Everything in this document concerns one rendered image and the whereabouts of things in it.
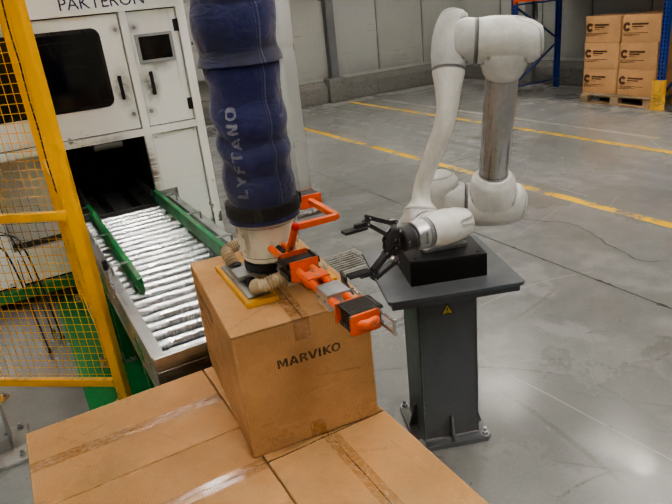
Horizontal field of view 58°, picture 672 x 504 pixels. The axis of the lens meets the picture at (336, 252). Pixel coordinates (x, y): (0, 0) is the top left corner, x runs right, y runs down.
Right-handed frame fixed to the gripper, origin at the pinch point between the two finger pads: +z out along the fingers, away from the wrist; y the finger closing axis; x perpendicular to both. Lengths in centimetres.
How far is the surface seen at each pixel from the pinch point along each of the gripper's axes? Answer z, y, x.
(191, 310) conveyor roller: 31, 52, 104
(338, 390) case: 9.9, 39.4, -3.7
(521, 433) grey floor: -77, 107, 16
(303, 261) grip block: 14.6, -2.5, -1.8
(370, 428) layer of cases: 3, 53, -9
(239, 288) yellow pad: 27.4, 10.7, 21.8
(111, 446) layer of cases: 74, 52, 28
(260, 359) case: 31.0, 21.5, -2.7
